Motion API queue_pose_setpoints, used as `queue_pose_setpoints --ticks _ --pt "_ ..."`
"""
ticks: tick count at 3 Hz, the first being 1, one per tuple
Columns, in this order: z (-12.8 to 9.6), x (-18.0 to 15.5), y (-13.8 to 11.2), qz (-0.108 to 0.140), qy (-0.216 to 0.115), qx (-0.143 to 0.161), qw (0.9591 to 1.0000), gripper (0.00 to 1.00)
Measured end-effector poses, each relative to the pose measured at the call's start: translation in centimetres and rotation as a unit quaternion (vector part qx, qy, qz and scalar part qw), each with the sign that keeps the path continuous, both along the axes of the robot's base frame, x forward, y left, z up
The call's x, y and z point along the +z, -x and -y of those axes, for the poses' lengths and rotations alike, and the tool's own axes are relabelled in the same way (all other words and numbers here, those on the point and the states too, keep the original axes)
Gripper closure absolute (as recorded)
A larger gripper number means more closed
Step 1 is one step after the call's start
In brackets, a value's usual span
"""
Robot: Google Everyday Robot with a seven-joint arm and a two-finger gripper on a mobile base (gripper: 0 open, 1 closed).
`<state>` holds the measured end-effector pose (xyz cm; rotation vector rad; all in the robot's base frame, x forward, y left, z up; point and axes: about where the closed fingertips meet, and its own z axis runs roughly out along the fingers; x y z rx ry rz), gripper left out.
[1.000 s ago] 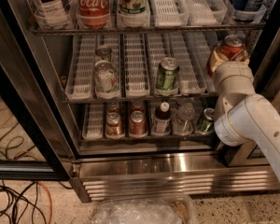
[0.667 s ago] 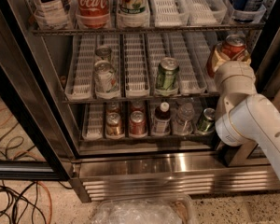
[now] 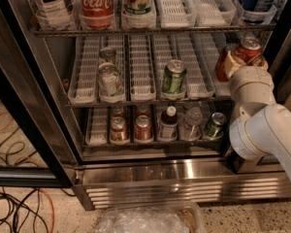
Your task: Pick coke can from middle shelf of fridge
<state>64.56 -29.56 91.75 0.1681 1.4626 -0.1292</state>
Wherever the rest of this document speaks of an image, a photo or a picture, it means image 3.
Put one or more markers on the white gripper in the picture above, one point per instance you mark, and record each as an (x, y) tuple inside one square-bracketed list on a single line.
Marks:
[(251, 76)]

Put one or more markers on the red coke can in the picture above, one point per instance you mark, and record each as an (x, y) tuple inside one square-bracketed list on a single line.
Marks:
[(219, 67), (249, 49)]

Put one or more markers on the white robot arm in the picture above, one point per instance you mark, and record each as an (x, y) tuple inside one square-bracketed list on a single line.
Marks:
[(259, 125)]

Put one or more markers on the green can bottom shelf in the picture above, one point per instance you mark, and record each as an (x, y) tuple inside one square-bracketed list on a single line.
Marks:
[(215, 125)]

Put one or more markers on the green soda can middle shelf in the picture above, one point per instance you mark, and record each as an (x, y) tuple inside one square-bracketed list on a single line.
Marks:
[(173, 78)]

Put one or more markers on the bottom shelf water bottle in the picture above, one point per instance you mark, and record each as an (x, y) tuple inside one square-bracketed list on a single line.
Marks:
[(190, 127)]

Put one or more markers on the rear red can bottom shelf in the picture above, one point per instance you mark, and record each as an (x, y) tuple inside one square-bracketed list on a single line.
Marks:
[(143, 110)]

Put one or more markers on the red can shelf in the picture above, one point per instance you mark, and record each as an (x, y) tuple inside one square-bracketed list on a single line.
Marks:
[(143, 110), (142, 128)]

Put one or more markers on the front red can bottom shelf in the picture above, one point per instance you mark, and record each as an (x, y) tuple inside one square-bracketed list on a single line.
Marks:
[(142, 128)]

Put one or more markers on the stainless steel fridge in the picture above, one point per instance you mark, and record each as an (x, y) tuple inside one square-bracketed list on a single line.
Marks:
[(149, 102)]

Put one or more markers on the rear gold can bottom shelf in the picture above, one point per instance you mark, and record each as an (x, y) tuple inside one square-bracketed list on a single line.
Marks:
[(117, 111)]

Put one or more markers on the gold can shelf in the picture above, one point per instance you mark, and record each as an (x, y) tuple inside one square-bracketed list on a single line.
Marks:
[(118, 129), (117, 111)]

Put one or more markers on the front white soda can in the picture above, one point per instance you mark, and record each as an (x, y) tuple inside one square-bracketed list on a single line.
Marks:
[(109, 80)]

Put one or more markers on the white soda can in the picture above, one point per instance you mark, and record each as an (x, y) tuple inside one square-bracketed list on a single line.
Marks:
[(107, 54), (109, 80)]

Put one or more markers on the rear white soda can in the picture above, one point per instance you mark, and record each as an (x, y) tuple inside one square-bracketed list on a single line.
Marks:
[(107, 54)]

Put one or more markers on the front gold can bottom shelf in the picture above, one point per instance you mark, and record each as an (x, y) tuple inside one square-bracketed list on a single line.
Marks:
[(118, 129)]

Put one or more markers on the dark juice bottle white cap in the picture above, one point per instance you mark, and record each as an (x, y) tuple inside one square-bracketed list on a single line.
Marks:
[(168, 123)]

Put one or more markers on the large coca-cola bottle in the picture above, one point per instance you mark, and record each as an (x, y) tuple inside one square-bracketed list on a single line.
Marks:
[(97, 14)]

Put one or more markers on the clear plastic bin with bag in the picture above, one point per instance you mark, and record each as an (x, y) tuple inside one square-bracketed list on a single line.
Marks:
[(173, 217)]

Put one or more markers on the tea bottle white label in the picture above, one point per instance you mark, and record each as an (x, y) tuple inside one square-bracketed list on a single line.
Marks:
[(56, 14)]

